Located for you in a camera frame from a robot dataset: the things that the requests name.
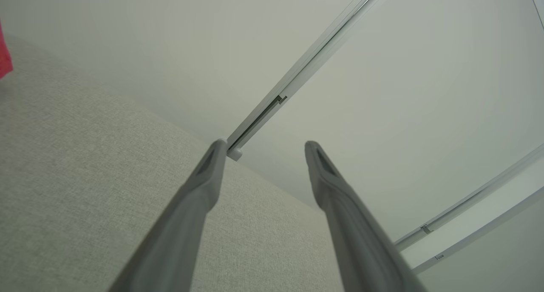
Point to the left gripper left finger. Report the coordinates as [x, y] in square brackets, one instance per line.
[178, 241]

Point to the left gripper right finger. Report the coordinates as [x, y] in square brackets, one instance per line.
[361, 249]

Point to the red shorts with white stripe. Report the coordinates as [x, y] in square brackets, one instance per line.
[4, 58]

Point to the grey fabric sofa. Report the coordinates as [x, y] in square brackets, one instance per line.
[63, 177]

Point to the slim aluminium wall rail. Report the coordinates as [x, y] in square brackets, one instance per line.
[480, 230]
[467, 200]

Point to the grey aluminium partition post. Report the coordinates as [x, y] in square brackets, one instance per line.
[298, 77]

